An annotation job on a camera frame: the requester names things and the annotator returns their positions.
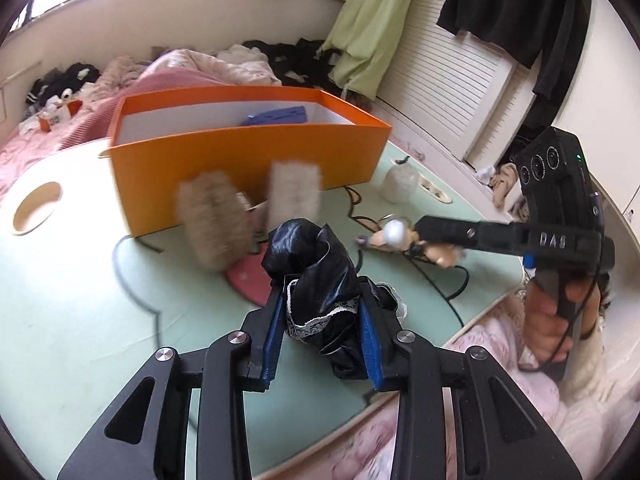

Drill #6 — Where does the white louvered door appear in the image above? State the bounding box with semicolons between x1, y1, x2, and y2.
370;0;516;161

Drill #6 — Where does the small red white box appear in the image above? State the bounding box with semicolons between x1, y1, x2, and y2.
37;110;71;133

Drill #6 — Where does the white bedside cabinet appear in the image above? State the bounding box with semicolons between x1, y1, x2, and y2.
0;60;41;126

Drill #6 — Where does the small doll figurine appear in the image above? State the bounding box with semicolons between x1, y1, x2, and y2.
355;215;466;268

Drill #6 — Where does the white crumpled cloth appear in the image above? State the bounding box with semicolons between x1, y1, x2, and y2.
217;44;281;86

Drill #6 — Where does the person's right hand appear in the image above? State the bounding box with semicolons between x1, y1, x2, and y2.
522;277;602;366

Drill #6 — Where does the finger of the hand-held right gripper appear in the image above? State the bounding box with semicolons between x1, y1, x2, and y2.
415;215;526;257

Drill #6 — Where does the black hanging garment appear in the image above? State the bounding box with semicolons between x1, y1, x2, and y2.
437;0;593;131

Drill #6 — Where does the large black clothes pile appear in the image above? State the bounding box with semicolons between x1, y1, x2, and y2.
242;37;346;88

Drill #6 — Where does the white fluffy pompom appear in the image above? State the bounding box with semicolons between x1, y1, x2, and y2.
265;159;323;233

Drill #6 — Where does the pink floral quilt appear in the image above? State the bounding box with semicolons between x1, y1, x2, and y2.
95;49;281;91

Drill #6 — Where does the light green hanging cloth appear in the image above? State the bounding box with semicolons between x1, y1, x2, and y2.
320;0;423;101

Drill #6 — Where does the beige clothes pile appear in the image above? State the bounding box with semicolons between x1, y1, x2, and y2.
477;162;526;221

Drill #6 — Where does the green cartoon print desktop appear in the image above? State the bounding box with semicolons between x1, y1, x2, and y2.
0;137;526;480

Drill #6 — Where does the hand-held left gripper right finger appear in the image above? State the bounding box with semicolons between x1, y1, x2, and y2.
356;276;583;480

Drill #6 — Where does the brown fluffy pompom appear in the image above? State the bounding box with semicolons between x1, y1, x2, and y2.
177;170;256;273

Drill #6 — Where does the black clothes pile with stripes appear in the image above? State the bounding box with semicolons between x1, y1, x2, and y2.
25;62;101;106

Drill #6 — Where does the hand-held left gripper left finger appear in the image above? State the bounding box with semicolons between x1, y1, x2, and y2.
57;285;289;480

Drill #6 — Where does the black lace garment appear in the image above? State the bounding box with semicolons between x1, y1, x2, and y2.
262;217;408;381

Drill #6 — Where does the orange cardboard box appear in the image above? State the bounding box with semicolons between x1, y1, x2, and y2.
107;86;392;238

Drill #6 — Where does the blue card pack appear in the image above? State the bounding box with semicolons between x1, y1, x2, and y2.
240;105;308;128

